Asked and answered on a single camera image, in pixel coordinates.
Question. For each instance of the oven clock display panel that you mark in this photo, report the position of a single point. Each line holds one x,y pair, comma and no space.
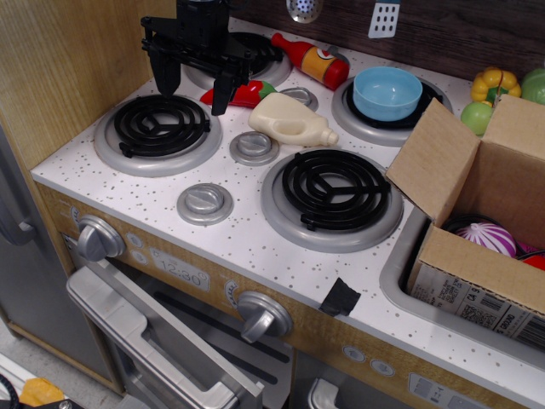
180,269

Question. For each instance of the black burner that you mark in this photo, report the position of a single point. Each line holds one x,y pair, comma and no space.
330,200
152,136
383,133
270,63

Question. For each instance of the yellow toy bell pepper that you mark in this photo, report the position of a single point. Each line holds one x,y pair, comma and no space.
493,82

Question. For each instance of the grey left oven dial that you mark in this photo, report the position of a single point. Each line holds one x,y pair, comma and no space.
98,240

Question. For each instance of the grey stovetop knob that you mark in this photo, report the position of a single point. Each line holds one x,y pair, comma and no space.
303,95
253,148
204,204

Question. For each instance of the grey stovetop knob middle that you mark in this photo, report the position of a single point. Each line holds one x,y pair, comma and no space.
253,148

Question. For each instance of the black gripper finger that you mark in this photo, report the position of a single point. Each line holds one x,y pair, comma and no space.
166,69
226,85

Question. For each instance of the black tape piece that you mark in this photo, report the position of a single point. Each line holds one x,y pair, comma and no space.
340,300

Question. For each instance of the hanging metal strainer ladle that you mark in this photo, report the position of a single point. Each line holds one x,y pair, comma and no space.
304,11

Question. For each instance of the hanging white slotted spatula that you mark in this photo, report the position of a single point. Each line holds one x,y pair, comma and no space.
384,19

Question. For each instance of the yellow object on floor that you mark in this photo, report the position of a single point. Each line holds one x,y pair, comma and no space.
40,391

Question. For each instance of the grey sink basin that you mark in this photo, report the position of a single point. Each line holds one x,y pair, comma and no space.
447,301

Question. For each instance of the red toy ketchup bottle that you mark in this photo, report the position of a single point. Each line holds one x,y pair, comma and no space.
316,63

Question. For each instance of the back left black burner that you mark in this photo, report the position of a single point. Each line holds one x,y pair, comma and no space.
270,63

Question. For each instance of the pink toy item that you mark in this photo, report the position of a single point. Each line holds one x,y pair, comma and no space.
525,250

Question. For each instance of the purple white toy onion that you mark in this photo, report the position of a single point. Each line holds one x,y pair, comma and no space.
490,236

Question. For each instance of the grey stovetop knob back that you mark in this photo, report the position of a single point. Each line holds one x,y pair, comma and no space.
303,95

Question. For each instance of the light blue plastic bowl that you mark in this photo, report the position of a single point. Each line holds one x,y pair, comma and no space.
386,93

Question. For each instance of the front right black burner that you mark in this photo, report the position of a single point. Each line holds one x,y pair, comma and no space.
330,200

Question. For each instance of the brown cardboard box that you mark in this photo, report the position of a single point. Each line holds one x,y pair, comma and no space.
456,178

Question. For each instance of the front left black burner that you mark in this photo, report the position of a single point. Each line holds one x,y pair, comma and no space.
152,136

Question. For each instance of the grey fridge door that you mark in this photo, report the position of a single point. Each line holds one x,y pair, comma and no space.
34,300

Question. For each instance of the red toy chili pepper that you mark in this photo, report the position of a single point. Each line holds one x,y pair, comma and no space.
252,94

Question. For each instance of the grey right oven dial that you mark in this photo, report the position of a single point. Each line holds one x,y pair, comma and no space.
262,316

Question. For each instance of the grey stovetop knob front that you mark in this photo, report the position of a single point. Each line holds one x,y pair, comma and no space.
204,204

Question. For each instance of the light green toy vegetable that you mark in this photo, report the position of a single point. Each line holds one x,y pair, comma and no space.
533,85

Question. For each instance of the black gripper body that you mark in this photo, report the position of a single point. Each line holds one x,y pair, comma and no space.
200,30

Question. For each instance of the grey oven dial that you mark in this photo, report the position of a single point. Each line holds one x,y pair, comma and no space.
98,240
262,316

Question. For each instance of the grey lower cabinet handle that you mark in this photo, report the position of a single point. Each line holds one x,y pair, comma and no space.
322,395

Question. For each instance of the cream toy jug bottle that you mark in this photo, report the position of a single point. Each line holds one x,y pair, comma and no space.
288,121

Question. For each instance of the back right black burner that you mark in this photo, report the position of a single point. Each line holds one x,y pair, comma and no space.
383,133

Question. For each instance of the grey oven door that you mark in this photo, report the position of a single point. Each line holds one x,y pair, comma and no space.
177,352

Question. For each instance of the green toy apple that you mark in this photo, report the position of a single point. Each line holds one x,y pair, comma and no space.
476,116

